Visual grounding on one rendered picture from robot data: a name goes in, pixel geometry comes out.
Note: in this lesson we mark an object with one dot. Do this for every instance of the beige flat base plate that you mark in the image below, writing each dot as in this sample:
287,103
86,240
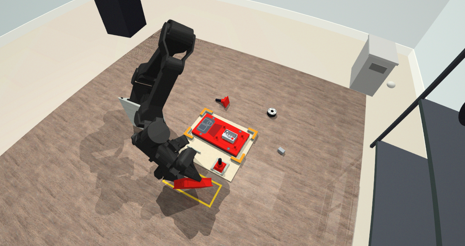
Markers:
207,155

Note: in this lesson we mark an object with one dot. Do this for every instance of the red plastic shell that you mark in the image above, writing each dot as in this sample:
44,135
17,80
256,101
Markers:
188,183

